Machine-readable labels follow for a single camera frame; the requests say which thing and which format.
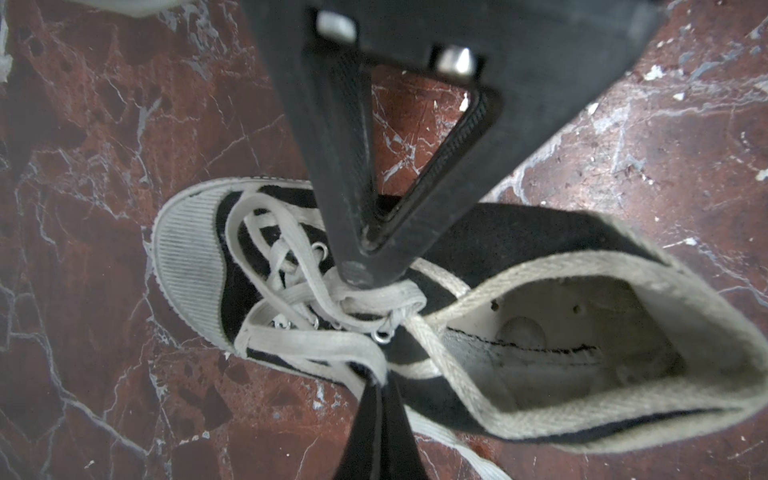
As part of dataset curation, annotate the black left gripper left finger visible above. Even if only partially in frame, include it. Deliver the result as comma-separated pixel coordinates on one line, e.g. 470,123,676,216
334,380,384,480

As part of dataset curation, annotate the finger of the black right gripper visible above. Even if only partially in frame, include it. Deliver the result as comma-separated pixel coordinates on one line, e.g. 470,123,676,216
242,1,664,288

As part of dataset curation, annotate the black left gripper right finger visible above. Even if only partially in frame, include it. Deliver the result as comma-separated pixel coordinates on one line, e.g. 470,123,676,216
380,375,428,480

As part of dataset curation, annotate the black white canvas sneaker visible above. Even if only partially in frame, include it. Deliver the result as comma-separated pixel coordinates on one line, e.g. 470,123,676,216
152,178,767,453

